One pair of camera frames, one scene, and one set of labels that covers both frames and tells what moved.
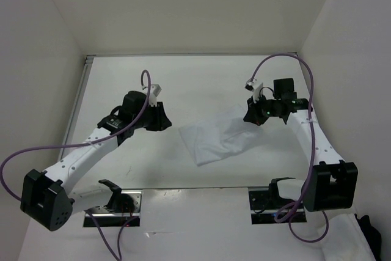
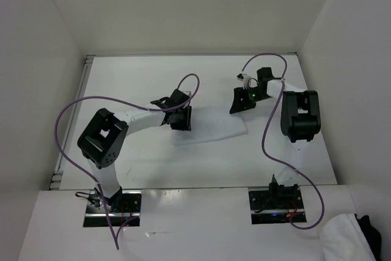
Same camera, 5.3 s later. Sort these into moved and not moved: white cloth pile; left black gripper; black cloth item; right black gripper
Moved: right black gripper; left black gripper
Not moved: black cloth item; white cloth pile
